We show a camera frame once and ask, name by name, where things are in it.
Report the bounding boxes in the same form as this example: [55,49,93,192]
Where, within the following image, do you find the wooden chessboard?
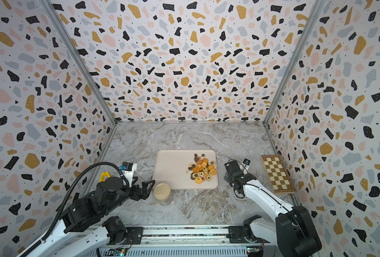
[261,155,296,194]

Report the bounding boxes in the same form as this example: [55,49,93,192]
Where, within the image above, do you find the orange swirl cookie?
[193,165,203,173]

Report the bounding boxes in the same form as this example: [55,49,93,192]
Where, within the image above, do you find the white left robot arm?
[20,177,155,257]

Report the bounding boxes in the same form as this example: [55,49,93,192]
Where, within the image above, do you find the jar with beige lid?
[153,183,173,206]

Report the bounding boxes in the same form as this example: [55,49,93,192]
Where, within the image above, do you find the yellow plastic triangle toy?
[99,171,111,182]

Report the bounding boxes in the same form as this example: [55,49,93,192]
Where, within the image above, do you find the metal corner post right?
[263,0,326,125]

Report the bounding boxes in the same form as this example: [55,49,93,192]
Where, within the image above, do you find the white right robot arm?
[224,160,322,257]

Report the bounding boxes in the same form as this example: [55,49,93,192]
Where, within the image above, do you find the black corrugated cable hose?
[19,161,126,257]

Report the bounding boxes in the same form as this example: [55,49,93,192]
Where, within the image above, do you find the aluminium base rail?
[45,224,322,257]

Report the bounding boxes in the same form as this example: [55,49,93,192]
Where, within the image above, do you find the metal corner post left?
[38,0,117,126]

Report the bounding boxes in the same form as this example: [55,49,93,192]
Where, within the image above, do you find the beige plastic tray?
[152,149,218,190]

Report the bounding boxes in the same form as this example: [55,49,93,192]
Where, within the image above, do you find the metal corner post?
[263,0,326,125]
[38,0,117,126]

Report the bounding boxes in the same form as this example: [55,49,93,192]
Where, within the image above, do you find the yellow flower cookie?
[195,177,203,184]

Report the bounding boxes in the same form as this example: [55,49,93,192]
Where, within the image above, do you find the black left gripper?
[104,176,157,216]

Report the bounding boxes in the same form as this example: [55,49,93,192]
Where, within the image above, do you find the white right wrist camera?
[243,158,251,166]

